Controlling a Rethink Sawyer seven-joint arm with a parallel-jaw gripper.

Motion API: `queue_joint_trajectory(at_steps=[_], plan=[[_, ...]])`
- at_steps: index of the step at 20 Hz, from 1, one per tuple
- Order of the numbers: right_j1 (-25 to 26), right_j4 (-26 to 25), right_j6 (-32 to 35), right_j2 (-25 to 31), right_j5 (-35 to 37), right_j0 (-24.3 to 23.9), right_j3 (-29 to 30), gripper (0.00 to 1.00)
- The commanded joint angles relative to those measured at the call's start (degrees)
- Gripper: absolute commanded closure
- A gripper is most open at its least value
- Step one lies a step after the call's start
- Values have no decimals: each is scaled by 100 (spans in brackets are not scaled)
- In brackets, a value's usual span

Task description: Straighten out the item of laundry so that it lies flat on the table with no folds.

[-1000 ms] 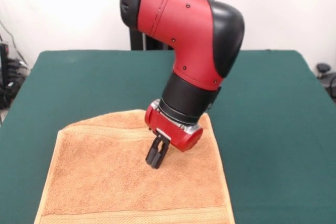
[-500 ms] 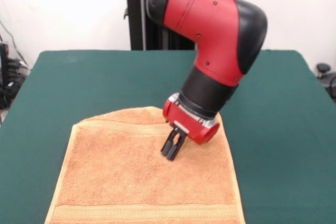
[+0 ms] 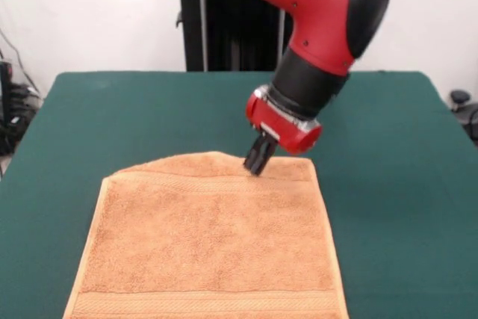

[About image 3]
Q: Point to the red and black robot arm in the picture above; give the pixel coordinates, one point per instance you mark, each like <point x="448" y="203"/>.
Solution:
<point x="328" y="27"/>

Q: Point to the orange terry towel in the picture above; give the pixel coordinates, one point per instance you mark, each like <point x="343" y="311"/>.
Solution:
<point x="205" y="240"/>

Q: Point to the dark green table cloth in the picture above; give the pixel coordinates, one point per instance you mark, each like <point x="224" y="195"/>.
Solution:
<point x="392" y="184"/>

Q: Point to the black office chair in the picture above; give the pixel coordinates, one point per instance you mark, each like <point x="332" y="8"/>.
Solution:
<point x="465" y="110"/>

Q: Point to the black electronics box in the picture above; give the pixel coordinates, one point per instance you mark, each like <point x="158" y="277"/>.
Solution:
<point x="5" y="102"/>

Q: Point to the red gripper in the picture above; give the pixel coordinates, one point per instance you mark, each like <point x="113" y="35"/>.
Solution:
<point x="280" y="130"/>

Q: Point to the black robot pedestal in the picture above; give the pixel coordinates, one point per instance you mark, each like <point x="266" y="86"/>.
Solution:
<point x="224" y="35"/>

